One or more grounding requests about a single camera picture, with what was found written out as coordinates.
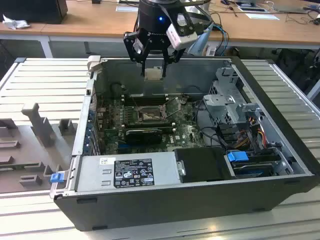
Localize crumpled white paper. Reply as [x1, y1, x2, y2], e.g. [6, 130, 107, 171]
[2, 13, 31, 30]

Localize grey parts rack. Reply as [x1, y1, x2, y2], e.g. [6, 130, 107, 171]
[0, 102, 76, 195]

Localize black graphics card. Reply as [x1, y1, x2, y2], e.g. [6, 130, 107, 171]
[124, 128, 162, 145]

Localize grey laptop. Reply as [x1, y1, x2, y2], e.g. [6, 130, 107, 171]
[277, 0, 316, 14]

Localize green motherboard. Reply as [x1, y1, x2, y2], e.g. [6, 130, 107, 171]
[96, 96, 210, 155]

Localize black plastic shroud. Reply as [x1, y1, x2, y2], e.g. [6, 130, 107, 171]
[173, 147, 237, 183]

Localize metal drive cage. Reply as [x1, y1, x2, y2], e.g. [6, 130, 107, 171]
[202, 67, 263, 126]

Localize small square silver CPU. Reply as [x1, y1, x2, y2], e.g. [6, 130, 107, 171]
[144, 67, 162, 81]

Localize green RAM stick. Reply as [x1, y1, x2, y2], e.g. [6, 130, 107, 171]
[0, 163, 41, 171]

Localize white paper sheet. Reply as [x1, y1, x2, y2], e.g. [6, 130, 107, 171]
[244, 12, 280, 21]
[116, 6, 140, 13]

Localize pale blue teach pendant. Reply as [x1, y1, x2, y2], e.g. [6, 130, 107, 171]
[186, 23, 214, 57]

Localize coloured wire bundle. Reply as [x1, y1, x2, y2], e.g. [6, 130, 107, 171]
[234, 117, 266, 151]

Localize black cable bundle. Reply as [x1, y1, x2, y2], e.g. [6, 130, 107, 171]
[194, 98, 237, 150]

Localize wooden desk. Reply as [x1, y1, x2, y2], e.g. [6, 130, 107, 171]
[41, 0, 320, 51]
[0, 0, 76, 41]

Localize hard disk in blue carrier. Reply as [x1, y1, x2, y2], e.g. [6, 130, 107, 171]
[226, 149, 276, 180]

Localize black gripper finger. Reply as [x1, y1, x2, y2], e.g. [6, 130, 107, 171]
[123, 31, 151, 77]
[161, 37, 187, 77]

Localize CPU socket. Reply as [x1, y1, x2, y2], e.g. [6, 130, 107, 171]
[134, 104, 169, 124]

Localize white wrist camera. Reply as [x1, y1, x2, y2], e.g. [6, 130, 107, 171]
[166, 12, 199, 50]

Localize black office chair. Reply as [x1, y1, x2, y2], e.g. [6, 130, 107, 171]
[272, 47, 320, 93]

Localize black RAM slot bank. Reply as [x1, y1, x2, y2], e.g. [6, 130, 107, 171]
[124, 94, 168, 106]
[124, 121, 176, 134]

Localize metal CPU socket cover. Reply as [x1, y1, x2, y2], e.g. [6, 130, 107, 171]
[164, 96, 183, 119]

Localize black box on desk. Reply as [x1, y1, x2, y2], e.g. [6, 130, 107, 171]
[0, 0, 69, 25]

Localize black open PC case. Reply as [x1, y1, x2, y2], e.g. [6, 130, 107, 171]
[49, 55, 320, 232]

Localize blue case latch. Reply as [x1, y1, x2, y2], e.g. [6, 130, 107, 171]
[50, 173, 64, 184]

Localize silver power supply unit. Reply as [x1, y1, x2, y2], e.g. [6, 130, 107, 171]
[74, 152, 181, 191]

